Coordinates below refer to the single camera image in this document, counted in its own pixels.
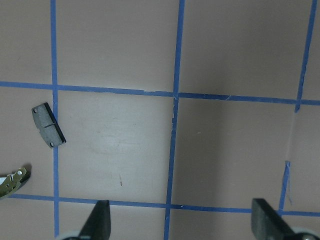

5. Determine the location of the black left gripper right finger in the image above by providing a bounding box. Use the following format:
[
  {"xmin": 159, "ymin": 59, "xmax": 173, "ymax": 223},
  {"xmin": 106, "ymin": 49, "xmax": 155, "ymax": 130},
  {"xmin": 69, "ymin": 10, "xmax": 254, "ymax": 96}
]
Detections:
[{"xmin": 251, "ymin": 198, "xmax": 295, "ymax": 240}]

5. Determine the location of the brass metal bracket part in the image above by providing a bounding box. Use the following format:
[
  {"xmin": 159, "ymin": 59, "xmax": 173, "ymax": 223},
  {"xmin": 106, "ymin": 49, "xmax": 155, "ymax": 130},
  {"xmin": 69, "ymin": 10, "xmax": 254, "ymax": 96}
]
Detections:
[{"xmin": 0, "ymin": 167, "xmax": 28, "ymax": 200}]

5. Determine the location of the dark grey brake pad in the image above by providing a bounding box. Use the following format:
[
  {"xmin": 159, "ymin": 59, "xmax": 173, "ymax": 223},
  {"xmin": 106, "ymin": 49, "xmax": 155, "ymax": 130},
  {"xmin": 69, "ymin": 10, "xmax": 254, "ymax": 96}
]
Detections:
[{"xmin": 31, "ymin": 102, "xmax": 67, "ymax": 149}]

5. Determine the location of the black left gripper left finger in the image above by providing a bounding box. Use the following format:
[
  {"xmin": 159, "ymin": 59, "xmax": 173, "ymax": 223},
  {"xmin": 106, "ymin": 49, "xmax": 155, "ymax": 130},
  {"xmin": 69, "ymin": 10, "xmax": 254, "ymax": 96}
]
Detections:
[{"xmin": 77, "ymin": 200, "xmax": 111, "ymax": 240}]

